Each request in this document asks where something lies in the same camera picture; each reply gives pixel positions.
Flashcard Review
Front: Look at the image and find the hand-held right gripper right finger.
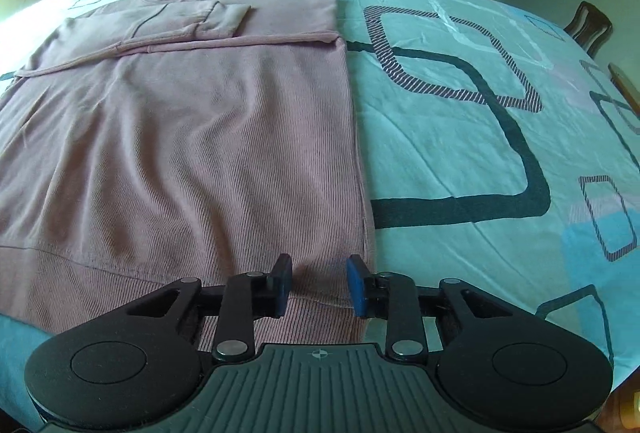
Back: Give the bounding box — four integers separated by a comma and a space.
346, 254, 516, 362

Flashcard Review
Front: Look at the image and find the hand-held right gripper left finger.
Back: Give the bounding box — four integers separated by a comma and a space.
125, 254, 293, 364

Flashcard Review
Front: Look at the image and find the pink sweatshirt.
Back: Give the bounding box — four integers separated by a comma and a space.
0, 0, 377, 349

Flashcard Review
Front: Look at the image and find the patterned light blue bed sheet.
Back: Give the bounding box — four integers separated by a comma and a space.
0, 0, 640, 433

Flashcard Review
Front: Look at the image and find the wooden furniture piece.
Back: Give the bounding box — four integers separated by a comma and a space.
607, 62, 640, 101

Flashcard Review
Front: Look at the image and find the dark wooden chair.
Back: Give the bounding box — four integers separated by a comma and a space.
564, 0, 613, 59

